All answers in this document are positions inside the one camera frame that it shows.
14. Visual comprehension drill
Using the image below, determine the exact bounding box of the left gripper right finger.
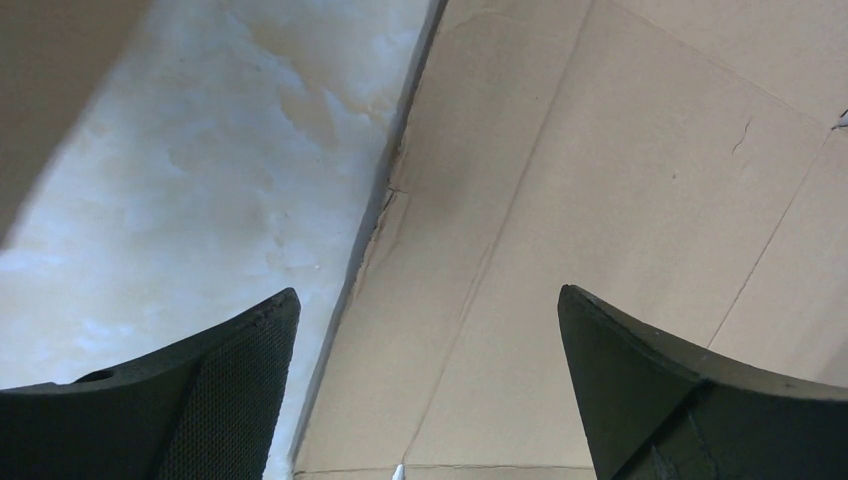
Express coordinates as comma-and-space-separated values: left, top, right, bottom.
558, 285, 847, 479

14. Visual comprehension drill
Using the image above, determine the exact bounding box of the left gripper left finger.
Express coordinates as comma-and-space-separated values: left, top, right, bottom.
1, 288, 300, 479

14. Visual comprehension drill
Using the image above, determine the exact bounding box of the large cardboard box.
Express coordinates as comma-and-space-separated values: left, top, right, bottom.
294, 1, 847, 479

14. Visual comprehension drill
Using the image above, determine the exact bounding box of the folded cardboard box left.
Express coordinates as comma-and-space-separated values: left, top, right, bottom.
1, 0, 151, 245

